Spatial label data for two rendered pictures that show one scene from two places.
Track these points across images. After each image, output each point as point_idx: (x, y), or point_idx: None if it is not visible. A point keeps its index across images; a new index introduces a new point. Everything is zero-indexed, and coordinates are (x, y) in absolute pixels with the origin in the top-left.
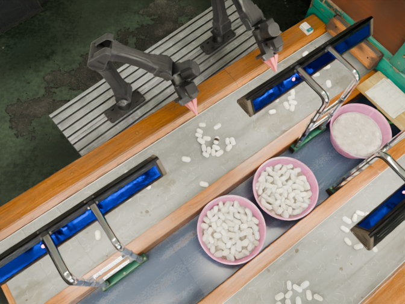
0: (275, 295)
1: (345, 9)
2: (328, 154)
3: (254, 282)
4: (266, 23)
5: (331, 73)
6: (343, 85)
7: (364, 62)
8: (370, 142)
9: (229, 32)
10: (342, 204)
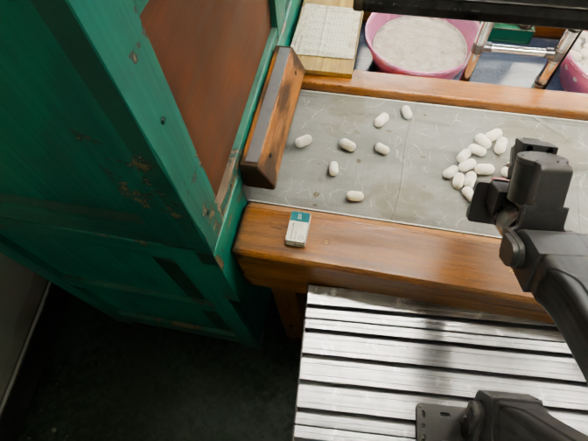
0: None
1: (230, 143)
2: (474, 72)
3: None
4: (571, 168)
5: (350, 132)
6: (354, 103)
7: (301, 80)
8: (414, 25)
9: (430, 425)
10: None
